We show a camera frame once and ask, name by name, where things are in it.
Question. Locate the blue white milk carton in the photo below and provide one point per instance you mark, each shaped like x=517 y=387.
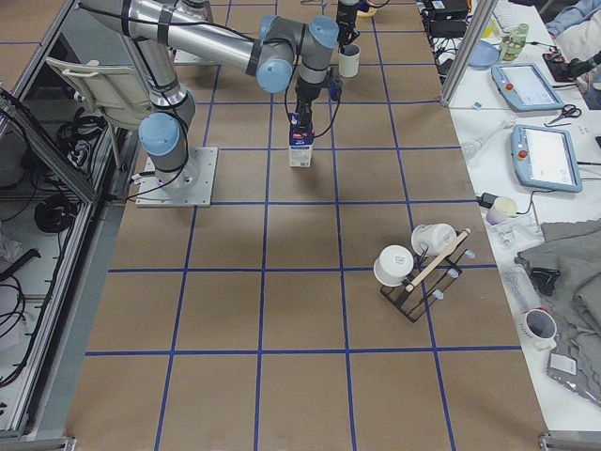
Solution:
x=300 y=143

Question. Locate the lower blue teach pendant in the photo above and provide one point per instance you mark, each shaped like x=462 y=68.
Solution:
x=545 y=158

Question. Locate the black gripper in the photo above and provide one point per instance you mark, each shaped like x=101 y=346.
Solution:
x=305 y=91
x=347 y=18

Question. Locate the red rimmed white mug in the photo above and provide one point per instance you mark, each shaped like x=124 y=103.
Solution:
x=538 y=328

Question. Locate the upper blue teach pendant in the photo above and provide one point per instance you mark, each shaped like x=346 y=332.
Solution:
x=525 y=88

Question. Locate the paper cup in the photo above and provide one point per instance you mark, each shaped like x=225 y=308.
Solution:
x=502 y=209

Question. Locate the black wire mug rack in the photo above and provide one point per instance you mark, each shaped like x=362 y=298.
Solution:
x=425 y=284

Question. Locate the grey office chair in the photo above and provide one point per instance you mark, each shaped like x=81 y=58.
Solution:
x=118 y=92

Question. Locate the blue plate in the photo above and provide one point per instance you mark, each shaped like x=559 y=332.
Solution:
x=484 y=56

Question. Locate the blue teach pendant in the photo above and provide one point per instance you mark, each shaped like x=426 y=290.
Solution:
x=545 y=158
x=525 y=88

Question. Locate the white mug on rack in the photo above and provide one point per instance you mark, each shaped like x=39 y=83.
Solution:
x=431 y=240

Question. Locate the green water bottle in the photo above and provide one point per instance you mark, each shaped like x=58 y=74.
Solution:
x=512 y=44

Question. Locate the white cup on rack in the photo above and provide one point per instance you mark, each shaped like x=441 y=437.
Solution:
x=393 y=265

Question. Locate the grey cloth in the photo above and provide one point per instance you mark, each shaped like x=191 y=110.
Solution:
x=565 y=270

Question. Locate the black scissors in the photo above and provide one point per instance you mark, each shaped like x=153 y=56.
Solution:
x=568 y=111

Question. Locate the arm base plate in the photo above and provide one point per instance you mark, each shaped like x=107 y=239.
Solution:
x=193 y=186

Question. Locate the aluminium frame post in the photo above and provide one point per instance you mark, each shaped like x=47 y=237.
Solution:
x=481 y=16

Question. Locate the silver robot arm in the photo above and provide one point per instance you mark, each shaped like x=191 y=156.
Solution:
x=346 y=16
x=285 y=52

